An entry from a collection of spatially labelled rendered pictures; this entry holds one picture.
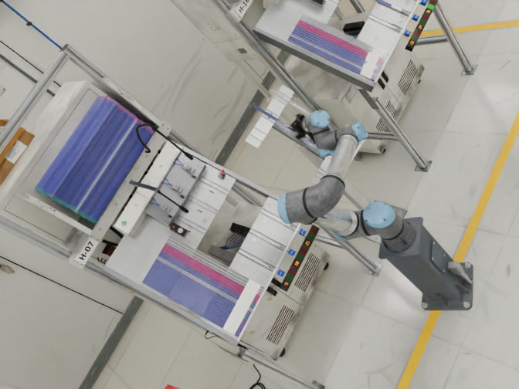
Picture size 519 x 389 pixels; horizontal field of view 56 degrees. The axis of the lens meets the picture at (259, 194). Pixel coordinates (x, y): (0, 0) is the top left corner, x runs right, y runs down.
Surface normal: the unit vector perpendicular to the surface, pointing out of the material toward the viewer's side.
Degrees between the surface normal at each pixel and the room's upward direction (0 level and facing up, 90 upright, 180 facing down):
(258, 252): 45
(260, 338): 90
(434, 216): 0
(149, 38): 90
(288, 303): 90
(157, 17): 90
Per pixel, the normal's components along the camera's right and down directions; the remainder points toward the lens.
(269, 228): 0.02, -0.25
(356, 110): 0.63, 0.14
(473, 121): -0.61, -0.51
